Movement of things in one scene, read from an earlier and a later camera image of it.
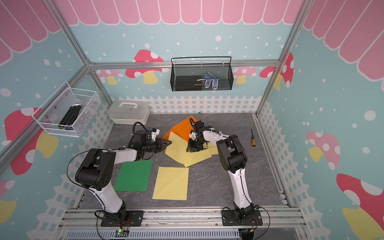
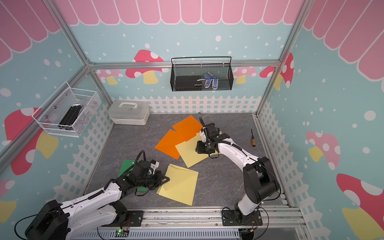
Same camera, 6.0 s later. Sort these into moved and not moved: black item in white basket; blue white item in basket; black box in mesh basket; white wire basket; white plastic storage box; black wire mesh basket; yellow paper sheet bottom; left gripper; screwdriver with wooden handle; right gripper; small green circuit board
Moved: right gripper; left gripper; yellow paper sheet bottom
Not moved: white plastic storage box; small green circuit board; blue white item in basket; black wire mesh basket; screwdriver with wooden handle; black box in mesh basket; black item in white basket; white wire basket
